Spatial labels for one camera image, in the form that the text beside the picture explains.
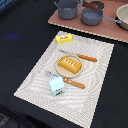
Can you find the orange toy bread loaf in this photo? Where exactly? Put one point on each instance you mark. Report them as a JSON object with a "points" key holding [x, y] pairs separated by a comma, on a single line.
{"points": [[69, 64]]}

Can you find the light blue toy cup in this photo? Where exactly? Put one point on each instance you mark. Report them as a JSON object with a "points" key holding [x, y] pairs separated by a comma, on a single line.
{"points": [[57, 85]]}

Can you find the yellow butter box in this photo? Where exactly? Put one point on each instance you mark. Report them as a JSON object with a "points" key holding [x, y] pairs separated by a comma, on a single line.
{"points": [[64, 38]]}

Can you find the brown toy sausage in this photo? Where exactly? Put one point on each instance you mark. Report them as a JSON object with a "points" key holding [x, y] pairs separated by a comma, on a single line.
{"points": [[89, 5]]}

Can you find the beige round plate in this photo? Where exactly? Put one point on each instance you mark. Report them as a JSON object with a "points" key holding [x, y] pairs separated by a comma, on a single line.
{"points": [[65, 73]]}

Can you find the woven beige placemat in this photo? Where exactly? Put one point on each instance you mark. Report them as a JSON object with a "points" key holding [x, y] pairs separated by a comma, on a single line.
{"points": [[75, 105]]}

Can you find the dark grey pot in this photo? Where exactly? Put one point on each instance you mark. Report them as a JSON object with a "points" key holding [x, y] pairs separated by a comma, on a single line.
{"points": [[67, 9]]}

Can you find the pink brown mat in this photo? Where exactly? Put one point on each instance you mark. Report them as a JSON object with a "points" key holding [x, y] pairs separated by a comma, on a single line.
{"points": [[106, 28]]}

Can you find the black round lid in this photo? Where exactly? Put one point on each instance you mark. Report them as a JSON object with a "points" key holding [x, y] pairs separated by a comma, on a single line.
{"points": [[98, 3]]}

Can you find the beige pan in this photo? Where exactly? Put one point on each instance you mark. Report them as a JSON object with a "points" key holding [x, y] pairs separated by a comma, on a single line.
{"points": [[122, 15]]}

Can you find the fork with orange handle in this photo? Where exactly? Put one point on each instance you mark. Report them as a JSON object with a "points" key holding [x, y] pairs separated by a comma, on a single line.
{"points": [[66, 80]]}

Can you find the knife with orange handle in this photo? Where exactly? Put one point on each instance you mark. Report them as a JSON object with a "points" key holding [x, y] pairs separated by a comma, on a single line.
{"points": [[80, 56]]}

